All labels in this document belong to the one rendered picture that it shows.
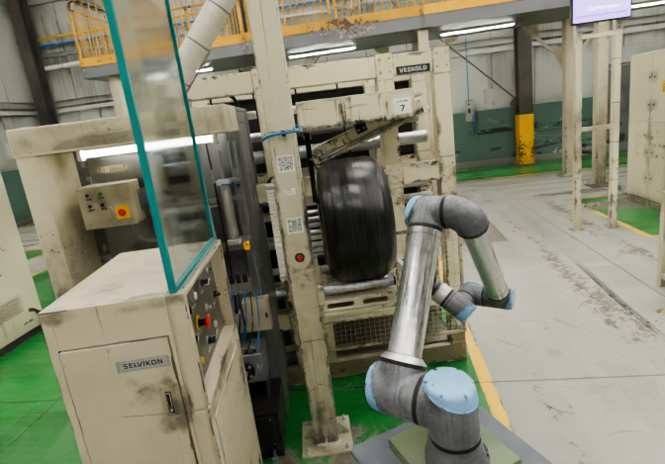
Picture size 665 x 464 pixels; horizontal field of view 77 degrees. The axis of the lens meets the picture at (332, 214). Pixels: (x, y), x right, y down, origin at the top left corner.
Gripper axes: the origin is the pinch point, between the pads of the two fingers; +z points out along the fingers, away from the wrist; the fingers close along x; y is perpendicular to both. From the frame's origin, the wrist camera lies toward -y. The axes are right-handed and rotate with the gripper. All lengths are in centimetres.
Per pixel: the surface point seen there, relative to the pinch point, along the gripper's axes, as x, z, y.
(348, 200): -4.9, 29.8, -18.4
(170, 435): -108, 13, -10
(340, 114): 36, 69, -17
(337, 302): -24.1, 11.7, 24.4
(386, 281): -3.1, 0.6, 17.5
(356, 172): 8.1, 36.4, -20.8
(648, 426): 48, -138, 55
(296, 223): -16, 48, 5
